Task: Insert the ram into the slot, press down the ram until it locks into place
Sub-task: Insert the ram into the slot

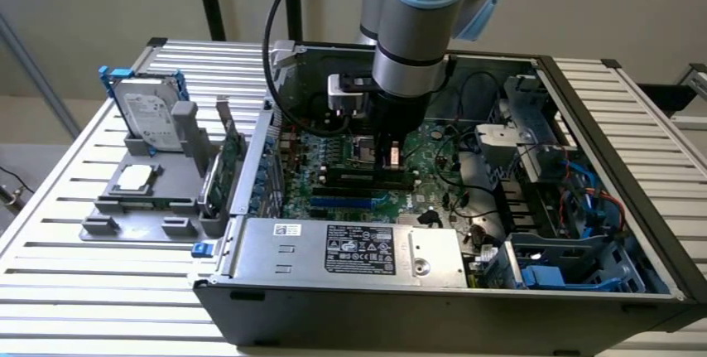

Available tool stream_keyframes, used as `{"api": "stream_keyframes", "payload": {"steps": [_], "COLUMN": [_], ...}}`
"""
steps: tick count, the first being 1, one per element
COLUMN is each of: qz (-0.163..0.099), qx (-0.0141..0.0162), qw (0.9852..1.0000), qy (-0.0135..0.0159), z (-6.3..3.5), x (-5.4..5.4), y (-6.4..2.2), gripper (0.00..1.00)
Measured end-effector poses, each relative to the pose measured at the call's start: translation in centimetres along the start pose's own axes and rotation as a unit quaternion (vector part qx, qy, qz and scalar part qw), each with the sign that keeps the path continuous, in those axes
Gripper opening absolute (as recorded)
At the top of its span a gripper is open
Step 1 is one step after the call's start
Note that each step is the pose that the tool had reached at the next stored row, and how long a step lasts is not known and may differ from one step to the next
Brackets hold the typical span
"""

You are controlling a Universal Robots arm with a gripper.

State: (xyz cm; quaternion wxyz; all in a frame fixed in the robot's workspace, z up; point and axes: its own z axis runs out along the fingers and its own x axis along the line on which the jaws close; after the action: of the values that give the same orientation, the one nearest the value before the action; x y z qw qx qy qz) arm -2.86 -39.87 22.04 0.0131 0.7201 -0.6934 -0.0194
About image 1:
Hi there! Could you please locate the blue data wire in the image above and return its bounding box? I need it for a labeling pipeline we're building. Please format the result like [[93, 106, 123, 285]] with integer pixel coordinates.
[[557, 157, 632, 234]]

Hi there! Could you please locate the silver power supply unit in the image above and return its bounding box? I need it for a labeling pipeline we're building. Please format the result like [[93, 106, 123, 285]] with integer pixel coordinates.
[[227, 217, 472, 289]]

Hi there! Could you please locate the green motherboard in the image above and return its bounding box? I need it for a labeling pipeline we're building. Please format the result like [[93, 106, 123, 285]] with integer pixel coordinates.
[[267, 118, 498, 240]]

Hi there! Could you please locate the black RAM slot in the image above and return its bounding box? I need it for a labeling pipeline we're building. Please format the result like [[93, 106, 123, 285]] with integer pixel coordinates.
[[325, 177, 415, 191]]

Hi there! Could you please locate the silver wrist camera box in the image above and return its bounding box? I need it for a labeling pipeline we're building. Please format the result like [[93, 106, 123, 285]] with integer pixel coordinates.
[[326, 73, 383, 120]]

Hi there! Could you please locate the red data wire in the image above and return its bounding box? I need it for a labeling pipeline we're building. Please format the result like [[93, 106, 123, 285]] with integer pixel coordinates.
[[585, 189, 628, 234]]

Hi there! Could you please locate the green graphics card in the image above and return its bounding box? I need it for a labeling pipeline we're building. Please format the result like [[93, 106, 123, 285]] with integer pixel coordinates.
[[201, 94, 249, 216]]

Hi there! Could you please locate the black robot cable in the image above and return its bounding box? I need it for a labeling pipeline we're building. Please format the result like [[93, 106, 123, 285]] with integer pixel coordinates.
[[262, 0, 355, 135]]

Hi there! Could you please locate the open black PC case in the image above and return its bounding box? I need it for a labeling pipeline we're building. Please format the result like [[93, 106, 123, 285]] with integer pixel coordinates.
[[190, 39, 707, 353]]

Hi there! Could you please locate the CPU socket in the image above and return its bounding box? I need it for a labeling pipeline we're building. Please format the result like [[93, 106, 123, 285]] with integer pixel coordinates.
[[345, 133, 383, 164]]

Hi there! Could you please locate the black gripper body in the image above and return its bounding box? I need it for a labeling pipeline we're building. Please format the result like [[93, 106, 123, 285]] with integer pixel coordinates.
[[367, 90, 429, 147]]

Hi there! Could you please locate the blue expansion slot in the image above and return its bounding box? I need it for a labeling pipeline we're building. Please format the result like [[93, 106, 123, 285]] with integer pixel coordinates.
[[309, 195, 389, 210]]

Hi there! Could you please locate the blue plastic drive bracket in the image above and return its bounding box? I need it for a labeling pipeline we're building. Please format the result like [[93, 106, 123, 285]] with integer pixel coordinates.
[[521, 264, 566, 290]]

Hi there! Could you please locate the silver CPU chip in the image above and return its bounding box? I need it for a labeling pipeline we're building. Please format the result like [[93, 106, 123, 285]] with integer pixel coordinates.
[[117, 164, 153, 191]]

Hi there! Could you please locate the grey parts rack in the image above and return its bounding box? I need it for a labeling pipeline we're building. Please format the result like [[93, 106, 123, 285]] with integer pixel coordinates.
[[79, 101, 234, 242]]

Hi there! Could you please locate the hard disk in blue bracket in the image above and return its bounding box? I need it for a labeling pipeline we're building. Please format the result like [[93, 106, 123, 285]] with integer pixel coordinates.
[[98, 65, 191, 154]]

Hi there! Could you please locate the metal disk bay cage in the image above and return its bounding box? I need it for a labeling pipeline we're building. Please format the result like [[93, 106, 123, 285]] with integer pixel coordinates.
[[474, 75, 582, 184]]

